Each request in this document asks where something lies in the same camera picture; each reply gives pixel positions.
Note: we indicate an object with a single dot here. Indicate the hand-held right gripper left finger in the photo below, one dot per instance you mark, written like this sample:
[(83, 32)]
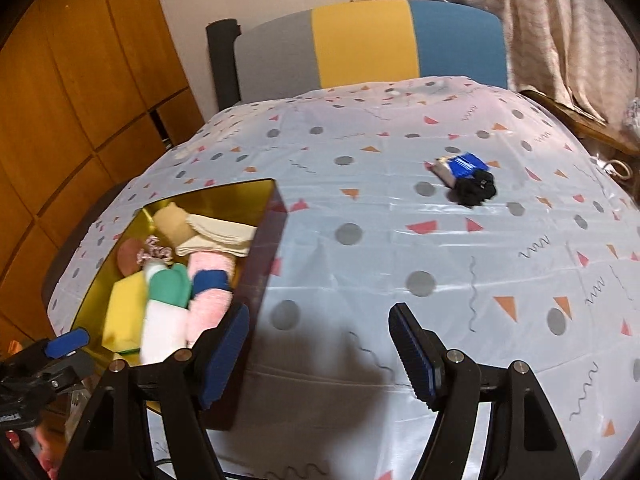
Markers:
[(225, 355)]

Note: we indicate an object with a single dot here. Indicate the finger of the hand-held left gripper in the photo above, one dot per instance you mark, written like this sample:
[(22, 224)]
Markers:
[(67, 342)]

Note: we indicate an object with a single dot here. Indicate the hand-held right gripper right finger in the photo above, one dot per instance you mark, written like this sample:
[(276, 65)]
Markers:
[(410, 350)]

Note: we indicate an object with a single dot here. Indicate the pink towel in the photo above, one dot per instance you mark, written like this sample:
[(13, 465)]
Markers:
[(210, 305)]

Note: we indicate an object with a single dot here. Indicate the yellow sponge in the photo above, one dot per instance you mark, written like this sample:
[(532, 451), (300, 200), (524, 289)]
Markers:
[(125, 310)]

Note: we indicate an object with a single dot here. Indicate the white bottle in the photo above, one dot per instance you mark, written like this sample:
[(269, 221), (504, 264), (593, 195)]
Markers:
[(162, 330)]

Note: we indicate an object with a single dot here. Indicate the cream cloth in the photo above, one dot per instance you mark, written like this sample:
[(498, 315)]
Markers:
[(220, 235)]

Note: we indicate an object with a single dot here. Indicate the pink satin scrunchie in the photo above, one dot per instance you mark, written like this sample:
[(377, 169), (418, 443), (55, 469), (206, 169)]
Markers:
[(155, 250)]

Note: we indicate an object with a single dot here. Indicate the gold box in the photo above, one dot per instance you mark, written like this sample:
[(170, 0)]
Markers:
[(210, 200)]

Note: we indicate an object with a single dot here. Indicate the person's left hand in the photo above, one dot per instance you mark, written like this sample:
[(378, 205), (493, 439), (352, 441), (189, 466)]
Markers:
[(50, 450)]

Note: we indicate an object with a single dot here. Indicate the brown round pad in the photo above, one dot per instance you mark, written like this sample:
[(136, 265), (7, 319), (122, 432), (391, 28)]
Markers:
[(130, 257)]

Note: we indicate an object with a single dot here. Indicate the printed tablecloth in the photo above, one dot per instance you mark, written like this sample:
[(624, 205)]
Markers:
[(400, 240)]

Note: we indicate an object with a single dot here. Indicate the tan rolled cloth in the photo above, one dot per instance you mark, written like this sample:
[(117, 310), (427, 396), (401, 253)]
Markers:
[(170, 225)]

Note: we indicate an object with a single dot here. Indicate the small beige packet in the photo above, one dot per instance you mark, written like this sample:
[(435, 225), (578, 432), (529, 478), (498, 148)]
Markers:
[(440, 170)]

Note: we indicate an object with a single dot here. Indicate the blue shiny packet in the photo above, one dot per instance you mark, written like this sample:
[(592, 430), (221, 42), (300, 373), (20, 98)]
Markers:
[(467, 165)]

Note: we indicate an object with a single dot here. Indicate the wooden cabinet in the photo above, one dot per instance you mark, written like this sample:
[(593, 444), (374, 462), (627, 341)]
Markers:
[(75, 85)]

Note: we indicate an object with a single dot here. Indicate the wooden side table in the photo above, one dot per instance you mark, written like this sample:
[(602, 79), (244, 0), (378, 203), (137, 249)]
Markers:
[(590, 125)]

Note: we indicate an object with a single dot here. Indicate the grey yellow blue chair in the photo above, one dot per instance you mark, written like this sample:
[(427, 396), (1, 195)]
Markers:
[(360, 45)]

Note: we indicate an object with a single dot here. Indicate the beige patterned curtain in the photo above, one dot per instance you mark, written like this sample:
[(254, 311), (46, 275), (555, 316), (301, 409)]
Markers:
[(550, 25)]

